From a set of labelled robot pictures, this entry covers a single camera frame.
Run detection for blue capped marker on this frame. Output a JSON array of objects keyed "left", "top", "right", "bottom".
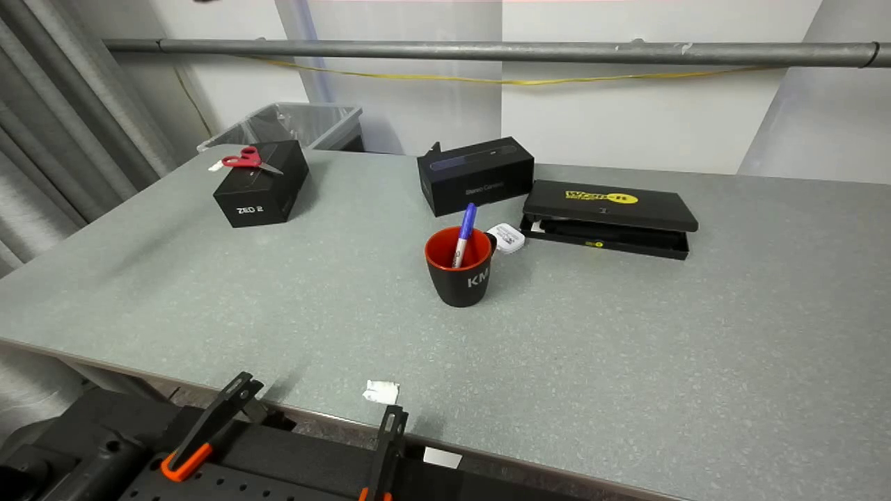
[{"left": 452, "top": 202, "right": 478, "bottom": 269}]

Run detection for black mug with red inside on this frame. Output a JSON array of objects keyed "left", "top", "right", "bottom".
[{"left": 425, "top": 226, "right": 498, "bottom": 308}]

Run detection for small white adapter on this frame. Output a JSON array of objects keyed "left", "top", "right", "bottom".
[{"left": 486, "top": 223, "right": 526, "bottom": 255}]

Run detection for flat black box yellow print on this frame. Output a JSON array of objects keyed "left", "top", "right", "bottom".
[{"left": 519, "top": 180, "right": 699, "bottom": 261}]

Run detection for clear plastic bin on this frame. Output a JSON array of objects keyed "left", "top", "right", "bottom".
[{"left": 196, "top": 102, "right": 363, "bottom": 153}]

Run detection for grey metal pipe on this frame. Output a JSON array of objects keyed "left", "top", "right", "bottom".
[{"left": 103, "top": 38, "right": 891, "bottom": 69}]

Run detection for white label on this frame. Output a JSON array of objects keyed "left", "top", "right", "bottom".
[{"left": 423, "top": 447, "right": 463, "bottom": 470}]

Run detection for black clamp with orange grip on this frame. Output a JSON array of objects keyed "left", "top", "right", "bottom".
[
  {"left": 358, "top": 406, "right": 410, "bottom": 501},
  {"left": 161, "top": 372, "right": 265, "bottom": 483}
]

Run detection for long black camera box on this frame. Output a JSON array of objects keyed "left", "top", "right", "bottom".
[{"left": 416, "top": 136, "right": 535, "bottom": 218}]

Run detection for red handled scissors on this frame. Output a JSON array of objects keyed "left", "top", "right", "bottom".
[{"left": 208, "top": 146, "right": 285, "bottom": 175}]

